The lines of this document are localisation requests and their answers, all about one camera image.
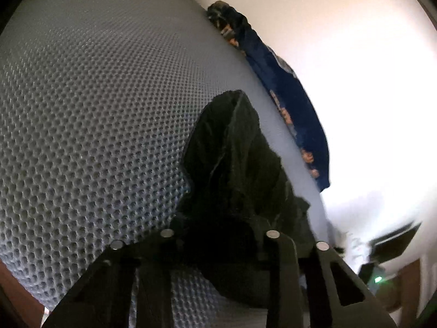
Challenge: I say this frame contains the black pants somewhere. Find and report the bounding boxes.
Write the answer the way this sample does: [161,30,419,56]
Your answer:
[171,90,315,308]

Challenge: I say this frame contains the blue floral blanket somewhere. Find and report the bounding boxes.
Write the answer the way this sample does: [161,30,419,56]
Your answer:
[207,1,330,191]

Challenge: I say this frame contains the grey mesh mattress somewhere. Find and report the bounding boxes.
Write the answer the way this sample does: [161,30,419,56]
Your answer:
[0,0,330,328]

